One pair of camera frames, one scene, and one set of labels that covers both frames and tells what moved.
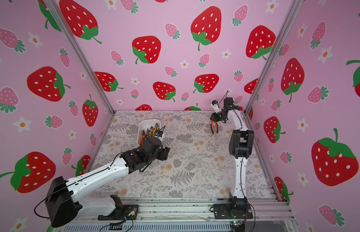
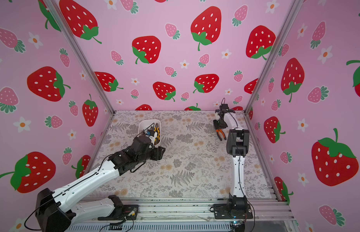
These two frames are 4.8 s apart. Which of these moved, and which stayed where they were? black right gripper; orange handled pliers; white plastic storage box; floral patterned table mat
Moved: black right gripper; orange handled pliers
Stayed: white plastic storage box; floral patterned table mat
